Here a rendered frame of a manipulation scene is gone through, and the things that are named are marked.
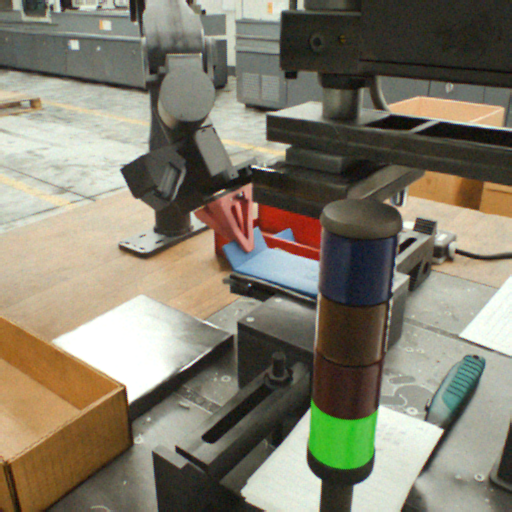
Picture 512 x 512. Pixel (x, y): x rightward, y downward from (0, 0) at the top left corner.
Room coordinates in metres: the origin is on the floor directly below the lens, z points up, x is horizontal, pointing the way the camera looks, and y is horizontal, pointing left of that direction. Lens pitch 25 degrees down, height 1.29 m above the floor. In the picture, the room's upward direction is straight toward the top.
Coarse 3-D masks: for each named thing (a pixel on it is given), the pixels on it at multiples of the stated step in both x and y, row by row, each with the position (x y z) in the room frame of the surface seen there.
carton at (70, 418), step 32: (0, 320) 0.53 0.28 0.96; (0, 352) 0.54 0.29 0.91; (32, 352) 0.49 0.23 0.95; (64, 352) 0.46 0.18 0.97; (0, 384) 0.49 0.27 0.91; (32, 384) 0.49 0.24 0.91; (64, 384) 0.46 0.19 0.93; (96, 384) 0.43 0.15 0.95; (0, 416) 0.44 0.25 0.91; (32, 416) 0.44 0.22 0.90; (64, 416) 0.44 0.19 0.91; (96, 416) 0.38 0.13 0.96; (128, 416) 0.41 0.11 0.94; (0, 448) 0.40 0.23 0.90; (32, 448) 0.33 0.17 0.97; (64, 448) 0.35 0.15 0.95; (96, 448) 0.38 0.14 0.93; (128, 448) 0.40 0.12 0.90; (0, 480) 0.32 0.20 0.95; (32, 480) 0.33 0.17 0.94; (64, 480) 0.35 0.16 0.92
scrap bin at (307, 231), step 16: (272, 208) 0.90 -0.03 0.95; (256, 224) 0.91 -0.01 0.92; (272, 224) 0.90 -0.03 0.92; (288, 224) 0.88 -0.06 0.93; (304, 224) 0.86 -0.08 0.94; (320, 224) 0.84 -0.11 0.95; (224, 240) 0.82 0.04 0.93; (272, 240) 0.76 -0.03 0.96; (304, 240) 0.86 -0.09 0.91; (320, 240) 0.84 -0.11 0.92; (224, 256) 0.82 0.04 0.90; (304, 256) 0.73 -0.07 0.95
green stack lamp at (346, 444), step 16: (320, 416) 0.24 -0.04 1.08; (320, 432) 0.24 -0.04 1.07; (336, 432) 0.23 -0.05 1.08; (352, 432) 0.23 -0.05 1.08; (368, 432) 0.24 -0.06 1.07; (320, 448) 0.24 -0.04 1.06; (336, 448) 0.23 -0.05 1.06; (352, 448) 0.23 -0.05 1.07; (368, 448) 0.24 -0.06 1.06; (336, 464) 0.23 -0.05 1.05; (352, 464) 0.23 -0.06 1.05
